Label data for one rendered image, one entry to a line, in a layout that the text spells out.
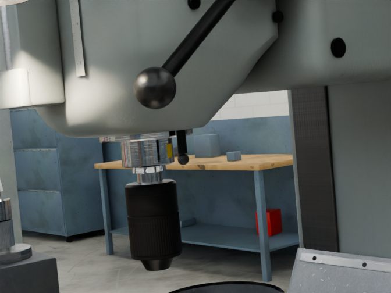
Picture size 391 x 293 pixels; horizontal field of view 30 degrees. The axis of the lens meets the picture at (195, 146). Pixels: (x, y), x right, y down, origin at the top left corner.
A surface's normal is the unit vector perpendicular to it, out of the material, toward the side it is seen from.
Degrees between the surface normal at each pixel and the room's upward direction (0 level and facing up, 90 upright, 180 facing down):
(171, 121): 124
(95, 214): 90
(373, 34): 90
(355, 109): 90
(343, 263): 63
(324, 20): 90
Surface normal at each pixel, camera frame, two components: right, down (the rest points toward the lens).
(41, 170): -0.76, 0.10
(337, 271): -0.71, -0.37
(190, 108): 0.58, 0.55
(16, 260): 0.70, -0.03
